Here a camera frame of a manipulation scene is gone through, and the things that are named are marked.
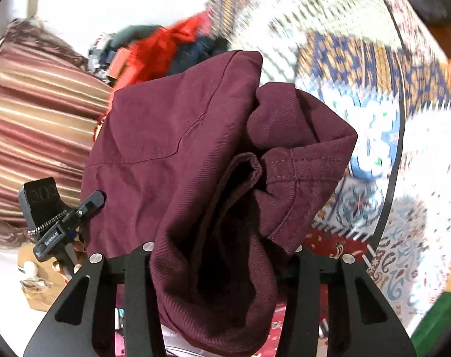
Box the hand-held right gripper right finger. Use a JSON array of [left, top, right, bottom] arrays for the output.
[[275, 245, 417, 357]]

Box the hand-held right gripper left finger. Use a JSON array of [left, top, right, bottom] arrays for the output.
[[23, 242, 166, 357]]

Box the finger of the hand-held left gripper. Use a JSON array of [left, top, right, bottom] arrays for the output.
[[76, 191, 106, 219]]

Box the maroon jacket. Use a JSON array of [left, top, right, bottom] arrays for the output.
[[80, 49, 359, 357]]

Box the grey clothes pile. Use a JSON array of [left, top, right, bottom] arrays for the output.
[[88, 25, 166, 82]]

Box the striped curtain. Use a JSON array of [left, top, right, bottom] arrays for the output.
[[0, 20, 112, 246]]

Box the green object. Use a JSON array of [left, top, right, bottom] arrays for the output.
[[411, 290, 451, 357]]

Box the red garment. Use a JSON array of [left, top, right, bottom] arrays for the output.
[[112, 15, 211, 90]]

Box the navy garment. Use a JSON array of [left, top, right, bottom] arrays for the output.
[[168, 37, 230, 77]]

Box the patchwork patterned quilt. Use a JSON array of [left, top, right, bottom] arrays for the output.
[[207, 0, 451, 328]]

